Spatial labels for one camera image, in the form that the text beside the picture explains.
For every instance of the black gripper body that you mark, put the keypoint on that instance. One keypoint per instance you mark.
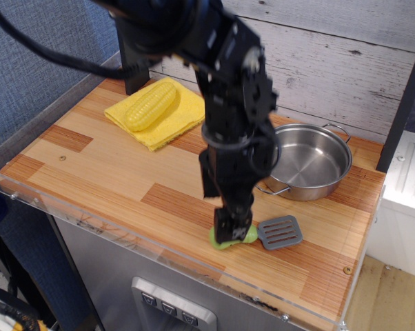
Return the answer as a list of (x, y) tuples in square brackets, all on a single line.
[(239, 170)]

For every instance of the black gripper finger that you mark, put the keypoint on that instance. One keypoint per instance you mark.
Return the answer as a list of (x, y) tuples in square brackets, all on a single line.
[(232, 222), (208, 173)]

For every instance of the green handled grey spatula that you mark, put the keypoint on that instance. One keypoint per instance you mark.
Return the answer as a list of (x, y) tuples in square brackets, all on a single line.
[(274, 234)]

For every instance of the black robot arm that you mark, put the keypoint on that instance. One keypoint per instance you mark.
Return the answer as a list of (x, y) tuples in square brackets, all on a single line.
[(229, 63)]

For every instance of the yellow folded cloth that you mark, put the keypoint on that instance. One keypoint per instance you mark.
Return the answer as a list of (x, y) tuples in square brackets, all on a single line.
[(186, 111)]

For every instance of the stainless steel pot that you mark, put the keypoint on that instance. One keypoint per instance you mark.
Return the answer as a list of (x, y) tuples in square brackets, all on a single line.
[(314, 160)]

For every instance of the yellow plastic corn cob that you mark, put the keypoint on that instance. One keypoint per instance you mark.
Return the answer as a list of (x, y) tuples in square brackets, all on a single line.
[(149, 107)]

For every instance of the silver dispenser button panel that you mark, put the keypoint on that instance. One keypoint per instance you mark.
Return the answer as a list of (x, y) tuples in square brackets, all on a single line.
[(169, 308)]

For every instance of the silver toy fridge cabinet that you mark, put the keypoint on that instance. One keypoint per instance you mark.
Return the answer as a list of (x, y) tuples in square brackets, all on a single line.
[(245, 287)]

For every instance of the white box with ridges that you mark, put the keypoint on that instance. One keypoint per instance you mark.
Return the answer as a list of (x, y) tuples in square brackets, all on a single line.
[(392, 237)]

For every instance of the yellow black object bottom left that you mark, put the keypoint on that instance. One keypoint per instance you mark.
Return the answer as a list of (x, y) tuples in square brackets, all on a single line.
[(13, 319)]

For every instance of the black left upright post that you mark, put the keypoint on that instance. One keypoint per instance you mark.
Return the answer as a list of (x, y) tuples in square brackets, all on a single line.
[(130, 58)]

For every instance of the black upright post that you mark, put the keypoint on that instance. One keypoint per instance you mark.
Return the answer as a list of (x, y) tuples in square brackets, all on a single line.
[(398, 124), (130, 58)]

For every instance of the black right upright post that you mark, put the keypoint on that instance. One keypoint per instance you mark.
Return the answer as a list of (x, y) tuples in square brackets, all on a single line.
[(398, 124)]

